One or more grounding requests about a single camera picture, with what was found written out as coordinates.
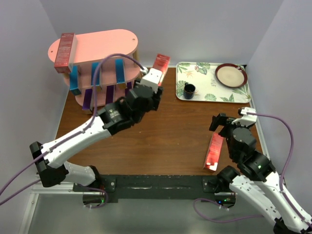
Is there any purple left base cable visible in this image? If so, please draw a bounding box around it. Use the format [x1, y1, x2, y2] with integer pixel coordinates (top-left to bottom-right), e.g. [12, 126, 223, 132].
[78, 184, 109, 209]

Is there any pink three-tier shelf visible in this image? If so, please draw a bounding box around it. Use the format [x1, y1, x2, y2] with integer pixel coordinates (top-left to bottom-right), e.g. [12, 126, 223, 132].
[63, 29, 140, 107]

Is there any red toothpaste box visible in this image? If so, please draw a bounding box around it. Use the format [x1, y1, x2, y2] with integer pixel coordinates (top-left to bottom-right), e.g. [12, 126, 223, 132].
[203, 133, 224, 172]
[152, 54, 171, 86]
[54, 33, 78, 74]

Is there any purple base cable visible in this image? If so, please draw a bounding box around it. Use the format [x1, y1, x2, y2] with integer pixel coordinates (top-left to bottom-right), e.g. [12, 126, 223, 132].
[193, 197, 265, 224]
[78, 184, 109, 209]

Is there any red rimmed beige plate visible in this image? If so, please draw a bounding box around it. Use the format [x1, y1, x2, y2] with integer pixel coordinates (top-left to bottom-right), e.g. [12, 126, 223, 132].
[215, 63, 248, 88]

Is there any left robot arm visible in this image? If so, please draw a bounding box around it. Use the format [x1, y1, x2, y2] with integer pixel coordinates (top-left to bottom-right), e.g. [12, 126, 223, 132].
[30, 82, 163, 191]

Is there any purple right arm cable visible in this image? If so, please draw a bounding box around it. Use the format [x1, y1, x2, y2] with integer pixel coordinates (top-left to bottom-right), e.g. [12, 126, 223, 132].
[248, 112, 312, 227]

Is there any dark blue mug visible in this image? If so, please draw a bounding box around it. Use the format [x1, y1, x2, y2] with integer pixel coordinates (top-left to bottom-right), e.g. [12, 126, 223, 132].
[183, 82, 196, 100]

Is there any floral serving tray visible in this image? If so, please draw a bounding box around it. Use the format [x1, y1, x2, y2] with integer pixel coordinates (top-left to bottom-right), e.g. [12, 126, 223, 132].
[175, 62, 251, 103]

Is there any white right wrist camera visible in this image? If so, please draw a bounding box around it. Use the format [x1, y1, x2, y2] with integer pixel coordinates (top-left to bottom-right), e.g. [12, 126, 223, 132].
[232, 107, 257, 128]

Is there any aluminium frame rail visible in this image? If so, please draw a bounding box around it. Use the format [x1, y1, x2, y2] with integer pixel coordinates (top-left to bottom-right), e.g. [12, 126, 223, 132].
[31, 181, 74, 195]

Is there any blue toothpaste box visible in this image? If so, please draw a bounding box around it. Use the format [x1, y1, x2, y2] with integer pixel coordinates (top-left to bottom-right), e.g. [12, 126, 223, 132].
[91, 62, 102, 93]
[69, 66, 81, 96]
[115, 59, 127, 89]

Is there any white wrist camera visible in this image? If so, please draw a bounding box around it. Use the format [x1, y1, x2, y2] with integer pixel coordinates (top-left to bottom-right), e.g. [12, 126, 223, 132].
[140, 68, 164, 93]
[232, 107, 257, 128]

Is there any black base mat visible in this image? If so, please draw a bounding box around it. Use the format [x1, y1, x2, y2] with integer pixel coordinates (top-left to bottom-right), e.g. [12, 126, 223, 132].
[73, 174, 246, 203]

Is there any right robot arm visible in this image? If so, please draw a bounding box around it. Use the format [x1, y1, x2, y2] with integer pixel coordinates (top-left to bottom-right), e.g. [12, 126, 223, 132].
[210, 108, 312, 234]

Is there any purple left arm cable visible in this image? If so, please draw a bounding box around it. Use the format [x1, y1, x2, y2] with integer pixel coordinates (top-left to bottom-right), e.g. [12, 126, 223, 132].
[0, 53, 147, 207]

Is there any silver purple toothpaste box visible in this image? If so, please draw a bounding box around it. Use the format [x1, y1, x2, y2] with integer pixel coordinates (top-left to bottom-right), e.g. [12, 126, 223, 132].
[105, 85, 115, 105]

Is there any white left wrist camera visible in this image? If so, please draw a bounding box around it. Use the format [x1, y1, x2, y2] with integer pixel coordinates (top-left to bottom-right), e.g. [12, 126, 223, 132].
[140, 68, 164, 93]

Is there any blue toothpaste box front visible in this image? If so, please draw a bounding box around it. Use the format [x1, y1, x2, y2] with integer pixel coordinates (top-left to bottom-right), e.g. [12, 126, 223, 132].
[69, 66, 81, 96]

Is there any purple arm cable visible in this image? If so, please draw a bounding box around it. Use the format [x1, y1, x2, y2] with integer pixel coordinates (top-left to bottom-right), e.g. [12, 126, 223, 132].
[0, 53, 147, 207]
[248, 112, 312, 227]

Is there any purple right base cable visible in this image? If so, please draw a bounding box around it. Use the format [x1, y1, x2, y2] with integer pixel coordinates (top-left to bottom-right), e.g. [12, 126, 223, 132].
[193, 197, 265, 224]

